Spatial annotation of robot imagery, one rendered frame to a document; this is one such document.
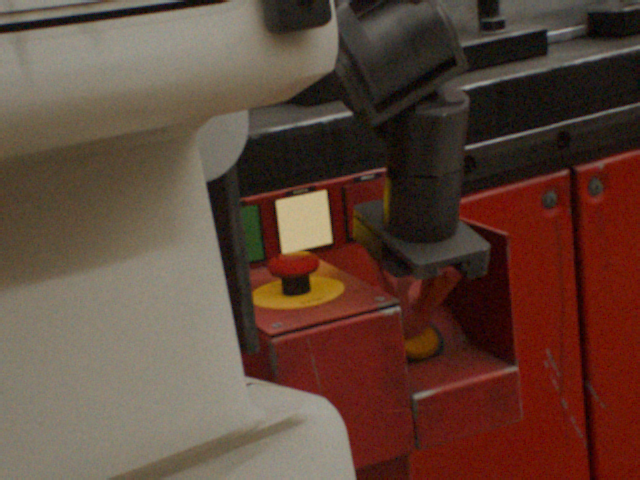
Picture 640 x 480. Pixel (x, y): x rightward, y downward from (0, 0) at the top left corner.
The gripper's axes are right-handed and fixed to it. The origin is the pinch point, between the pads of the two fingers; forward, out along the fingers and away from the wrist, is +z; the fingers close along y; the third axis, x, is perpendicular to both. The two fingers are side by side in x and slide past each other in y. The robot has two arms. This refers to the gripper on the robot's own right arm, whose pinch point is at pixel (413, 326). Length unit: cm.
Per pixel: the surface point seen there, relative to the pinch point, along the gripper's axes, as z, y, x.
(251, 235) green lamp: -5.4, 10.0, 9.7
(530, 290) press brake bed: 12.8, 17.6, -24.7
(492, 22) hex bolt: -10.4, 33.1, -27.6
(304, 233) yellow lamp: -4.7, 9.7, 5.1
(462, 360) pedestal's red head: 1.4, -3.9, -2.2
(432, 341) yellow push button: 1.2, -1.0, -1.2
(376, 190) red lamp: -7.0, 10.3, -1.9
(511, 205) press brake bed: 3.7, 19.9, -22.9
